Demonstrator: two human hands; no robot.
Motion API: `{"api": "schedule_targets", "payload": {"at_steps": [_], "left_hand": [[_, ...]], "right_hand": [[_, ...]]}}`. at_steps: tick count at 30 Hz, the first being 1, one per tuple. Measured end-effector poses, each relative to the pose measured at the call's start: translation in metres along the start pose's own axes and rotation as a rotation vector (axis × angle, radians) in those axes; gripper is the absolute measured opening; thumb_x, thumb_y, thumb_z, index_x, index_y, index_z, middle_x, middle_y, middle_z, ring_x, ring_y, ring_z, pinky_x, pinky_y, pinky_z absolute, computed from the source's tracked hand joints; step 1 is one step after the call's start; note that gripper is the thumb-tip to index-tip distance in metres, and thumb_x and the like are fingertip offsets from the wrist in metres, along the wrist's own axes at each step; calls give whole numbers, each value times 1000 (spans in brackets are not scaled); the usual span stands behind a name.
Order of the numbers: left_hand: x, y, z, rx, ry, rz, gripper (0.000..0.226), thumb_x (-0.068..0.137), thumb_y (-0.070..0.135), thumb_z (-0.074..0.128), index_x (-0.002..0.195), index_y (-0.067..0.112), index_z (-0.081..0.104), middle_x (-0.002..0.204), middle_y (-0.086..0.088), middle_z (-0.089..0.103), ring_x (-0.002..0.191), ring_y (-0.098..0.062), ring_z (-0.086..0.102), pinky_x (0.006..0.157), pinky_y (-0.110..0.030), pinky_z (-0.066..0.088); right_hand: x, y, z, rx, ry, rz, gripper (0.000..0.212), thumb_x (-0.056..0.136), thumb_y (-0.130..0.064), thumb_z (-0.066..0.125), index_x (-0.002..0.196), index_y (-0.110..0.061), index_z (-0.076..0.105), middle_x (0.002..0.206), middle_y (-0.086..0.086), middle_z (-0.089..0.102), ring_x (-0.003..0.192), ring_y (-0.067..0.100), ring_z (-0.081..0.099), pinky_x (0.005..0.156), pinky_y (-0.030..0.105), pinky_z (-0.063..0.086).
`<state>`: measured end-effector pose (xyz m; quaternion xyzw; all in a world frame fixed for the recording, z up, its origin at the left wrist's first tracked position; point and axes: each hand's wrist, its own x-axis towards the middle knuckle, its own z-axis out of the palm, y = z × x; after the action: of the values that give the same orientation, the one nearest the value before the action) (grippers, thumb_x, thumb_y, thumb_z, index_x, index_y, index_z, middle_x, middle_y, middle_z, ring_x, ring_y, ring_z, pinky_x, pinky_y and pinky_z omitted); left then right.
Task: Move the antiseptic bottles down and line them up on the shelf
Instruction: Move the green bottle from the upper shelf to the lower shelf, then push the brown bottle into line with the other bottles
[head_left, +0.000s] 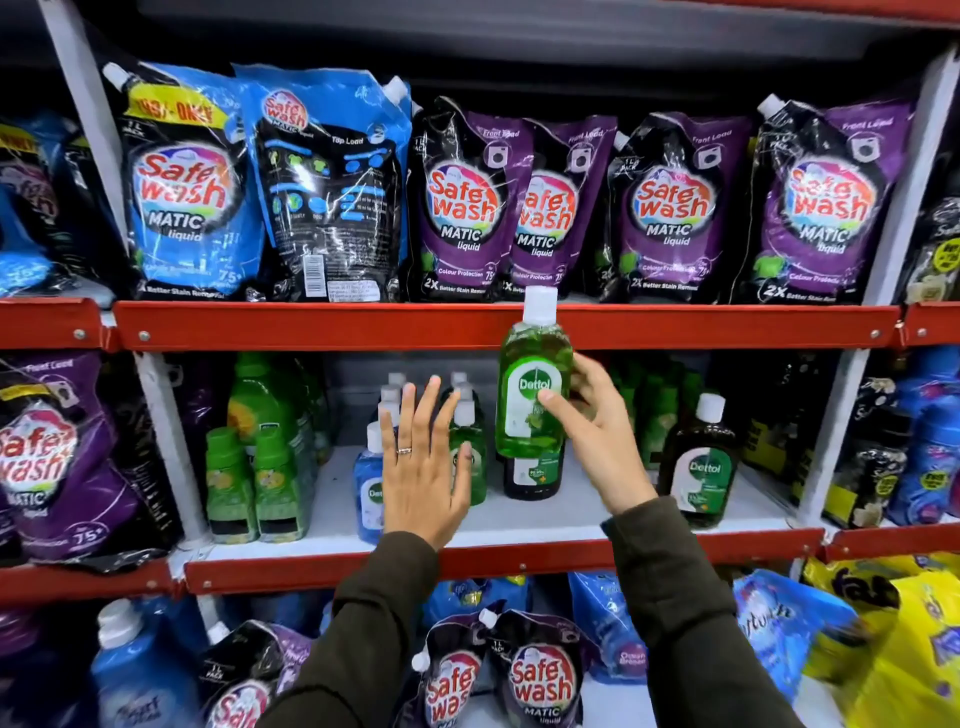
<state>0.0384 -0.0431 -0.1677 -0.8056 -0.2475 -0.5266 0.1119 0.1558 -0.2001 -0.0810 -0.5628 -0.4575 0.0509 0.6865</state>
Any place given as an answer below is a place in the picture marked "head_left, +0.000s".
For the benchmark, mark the person's left little finger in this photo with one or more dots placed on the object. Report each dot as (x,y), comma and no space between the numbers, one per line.
(388,446)

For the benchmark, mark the blue liquid bottle white cap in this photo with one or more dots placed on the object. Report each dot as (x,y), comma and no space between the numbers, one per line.
(369,495)

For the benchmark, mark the blue detergent pouch back label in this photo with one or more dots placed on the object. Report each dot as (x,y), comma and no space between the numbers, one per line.
(330,187)

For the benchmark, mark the blue detergent pouch yellow banner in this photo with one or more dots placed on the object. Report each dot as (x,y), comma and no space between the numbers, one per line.
(187,195)

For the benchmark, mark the dark fabric conditioner pouches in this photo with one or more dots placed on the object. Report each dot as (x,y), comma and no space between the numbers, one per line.
(862,465)

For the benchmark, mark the light green antiseptic bottle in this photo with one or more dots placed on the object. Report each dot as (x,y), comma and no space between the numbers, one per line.
(529,375)

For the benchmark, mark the person's right forearm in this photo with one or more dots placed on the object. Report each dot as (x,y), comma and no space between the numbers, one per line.
(690,622)

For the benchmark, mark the large dark brown antiseptic bottle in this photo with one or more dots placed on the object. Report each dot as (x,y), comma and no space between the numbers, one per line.
(699,472)

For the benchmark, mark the blue conditioner bottle white cap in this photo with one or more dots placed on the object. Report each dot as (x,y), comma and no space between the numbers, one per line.
(139,675)

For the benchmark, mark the small green cleaner bottle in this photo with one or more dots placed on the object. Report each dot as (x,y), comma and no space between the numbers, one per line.
(229,487)
(279,487)

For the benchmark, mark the person's left forearm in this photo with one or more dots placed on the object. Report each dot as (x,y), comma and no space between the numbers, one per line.
(360,645)

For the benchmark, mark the black purple detergent pouch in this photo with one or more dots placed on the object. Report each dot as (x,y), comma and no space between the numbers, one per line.
(244,686)
(450,682)
(541,679)

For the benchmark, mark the person's left thumb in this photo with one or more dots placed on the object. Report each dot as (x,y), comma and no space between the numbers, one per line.
(463,476)

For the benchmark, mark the large blue conditioner pouch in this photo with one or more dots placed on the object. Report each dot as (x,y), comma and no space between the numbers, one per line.
(787,630)

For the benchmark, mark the group of green bottles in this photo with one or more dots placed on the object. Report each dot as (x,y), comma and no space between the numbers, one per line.
(660,412)

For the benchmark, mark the large green cleaner bottle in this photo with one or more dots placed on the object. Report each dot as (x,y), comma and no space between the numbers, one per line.
(259,397)

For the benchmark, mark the yellow fabric conditioner pouches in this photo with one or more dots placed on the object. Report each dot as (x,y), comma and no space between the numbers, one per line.
(907,637)

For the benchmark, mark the blue fabric conditioner bottles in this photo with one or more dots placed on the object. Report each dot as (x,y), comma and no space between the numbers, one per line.
(930,450)

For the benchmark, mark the small green bottle white cap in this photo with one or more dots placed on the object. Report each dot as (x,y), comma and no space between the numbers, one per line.
(471,457)

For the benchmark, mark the red shelf rail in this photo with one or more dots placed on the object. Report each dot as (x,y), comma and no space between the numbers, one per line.
(525,559)
(375,326)

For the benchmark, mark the white shelf upright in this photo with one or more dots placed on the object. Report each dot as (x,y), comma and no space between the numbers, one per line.
(86,112)
(892,247)

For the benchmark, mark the white metal shelf board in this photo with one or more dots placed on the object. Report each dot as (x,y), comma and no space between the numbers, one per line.
(570,514)

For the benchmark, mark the dark bottle green label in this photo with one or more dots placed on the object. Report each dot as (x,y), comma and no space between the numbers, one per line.
(534,474)

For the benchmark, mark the white capped bottles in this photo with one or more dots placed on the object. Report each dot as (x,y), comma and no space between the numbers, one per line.
(390,397)

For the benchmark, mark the person's right thumb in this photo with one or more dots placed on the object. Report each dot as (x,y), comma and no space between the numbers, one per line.
(562,414)

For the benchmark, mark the person's left middle finger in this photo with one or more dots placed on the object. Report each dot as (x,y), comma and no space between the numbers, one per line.
(427,424)

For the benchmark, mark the blue fabric conditioner pouch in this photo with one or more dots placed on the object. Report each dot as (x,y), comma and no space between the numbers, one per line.
(469,596)
(611,630)

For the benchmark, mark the large purple detergent pouch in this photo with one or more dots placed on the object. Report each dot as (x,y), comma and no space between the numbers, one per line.
(52,465)

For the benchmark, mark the blue and black detergent pouches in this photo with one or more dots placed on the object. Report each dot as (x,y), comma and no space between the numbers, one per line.
(37,210)

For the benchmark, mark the person's left hand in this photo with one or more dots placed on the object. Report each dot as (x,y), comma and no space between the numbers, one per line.
(420,495)

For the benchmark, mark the person's right hand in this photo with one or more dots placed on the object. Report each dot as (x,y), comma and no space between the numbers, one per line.
(611,457)

